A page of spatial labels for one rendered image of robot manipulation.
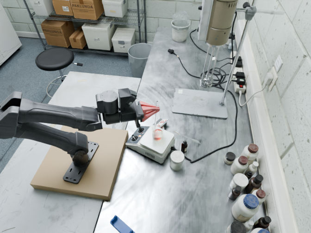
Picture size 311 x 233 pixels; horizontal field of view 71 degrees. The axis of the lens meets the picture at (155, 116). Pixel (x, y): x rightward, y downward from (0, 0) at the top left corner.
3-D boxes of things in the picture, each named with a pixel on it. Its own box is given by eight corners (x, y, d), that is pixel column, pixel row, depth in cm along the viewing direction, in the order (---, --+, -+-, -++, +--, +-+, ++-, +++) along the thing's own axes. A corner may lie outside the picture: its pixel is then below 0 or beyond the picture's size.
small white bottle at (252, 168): (246, 177, 93) (253, 168, 87) (243, 170, 96) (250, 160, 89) (254, 176, 94) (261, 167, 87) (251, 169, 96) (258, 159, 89)
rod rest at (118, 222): (109, 223, 82) (108, 219, 79) (115, 215, 83) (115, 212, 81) (129, 241, 77) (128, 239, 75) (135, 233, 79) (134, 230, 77)
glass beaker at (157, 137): (160, 144, 95) (161, 133, 88) (149, 140, 96) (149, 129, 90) (166, 135, 98) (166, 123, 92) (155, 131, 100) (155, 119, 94)
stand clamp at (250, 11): (215, 19, 86) (218, 5, 82) (214, 7, 94) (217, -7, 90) (281, 23, 84) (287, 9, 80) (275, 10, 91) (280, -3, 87)
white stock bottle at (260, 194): (258, 210, 85) (267, 201, 78) (246, 204, 86) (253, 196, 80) (260, 199, 87) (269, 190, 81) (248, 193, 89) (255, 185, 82)
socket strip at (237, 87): (234, 92, 129) (236, 87, 126) (229, 55, 155) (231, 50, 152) (244, 93, 129) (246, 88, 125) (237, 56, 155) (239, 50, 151)
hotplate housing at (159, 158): (125, 147, 104) (123, 137, 98) (139, 128, 111) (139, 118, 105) (166, 168, 96) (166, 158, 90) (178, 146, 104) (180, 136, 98)
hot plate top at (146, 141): (138, 143, 96) (138, 142, 95) (152, 125, 103) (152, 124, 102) (162, 155, 92) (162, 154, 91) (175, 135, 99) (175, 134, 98)
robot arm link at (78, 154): (82, 131, 87) (68, 135, 86) (83, 150, 82) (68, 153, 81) (86, 141, 92) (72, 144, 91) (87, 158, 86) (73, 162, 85)
